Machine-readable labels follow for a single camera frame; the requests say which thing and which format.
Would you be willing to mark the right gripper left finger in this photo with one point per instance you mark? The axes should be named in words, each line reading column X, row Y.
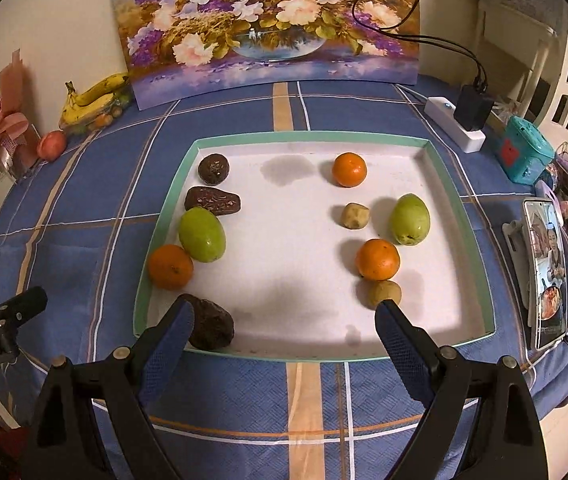
column 64, row 439

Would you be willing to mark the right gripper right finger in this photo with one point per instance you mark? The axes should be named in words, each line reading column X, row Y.
column 505, row 439

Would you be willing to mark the large dark wrinkled date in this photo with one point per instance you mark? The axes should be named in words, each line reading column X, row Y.
column 213, row 326

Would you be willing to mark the orange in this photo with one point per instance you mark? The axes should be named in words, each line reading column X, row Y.
column 349, row 170
column 377, row 260
column 169, row 267

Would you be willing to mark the small brown kiwi fruit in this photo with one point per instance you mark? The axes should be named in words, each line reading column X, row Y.
column 384, row 290

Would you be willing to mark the elongated dark brown date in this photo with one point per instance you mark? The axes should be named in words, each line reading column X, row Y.
column 218, row 202

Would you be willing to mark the small tan longan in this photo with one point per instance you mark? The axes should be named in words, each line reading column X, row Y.
column 355, row 216

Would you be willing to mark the blue plaid tablecloth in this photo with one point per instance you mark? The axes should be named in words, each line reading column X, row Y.
column 79, row 228

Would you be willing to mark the red apple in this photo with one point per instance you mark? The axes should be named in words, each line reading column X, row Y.
column 52, row 145

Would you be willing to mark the smartphone with video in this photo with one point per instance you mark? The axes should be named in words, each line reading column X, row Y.
column 548, row 273

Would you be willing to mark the white phone stand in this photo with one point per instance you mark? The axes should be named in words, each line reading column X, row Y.
column 521, row 261

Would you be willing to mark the yellow banana bunch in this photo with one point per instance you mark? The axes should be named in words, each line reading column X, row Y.
column 109, row 84

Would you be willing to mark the teal toy box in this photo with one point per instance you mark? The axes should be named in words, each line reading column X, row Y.
column 523, row 151

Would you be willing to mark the white tray green rim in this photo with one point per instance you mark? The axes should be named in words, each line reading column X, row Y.
column 288, row 276

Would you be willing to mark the black power adapter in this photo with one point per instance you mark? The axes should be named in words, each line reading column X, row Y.
column 472, row 108

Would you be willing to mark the white power strip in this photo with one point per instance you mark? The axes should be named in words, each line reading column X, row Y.
column 441, row 111

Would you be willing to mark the white lattice chair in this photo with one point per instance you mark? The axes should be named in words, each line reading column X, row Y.
column 530, row 76

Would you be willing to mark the flower painting canvas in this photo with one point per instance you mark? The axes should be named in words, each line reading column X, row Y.
column 175, row 49

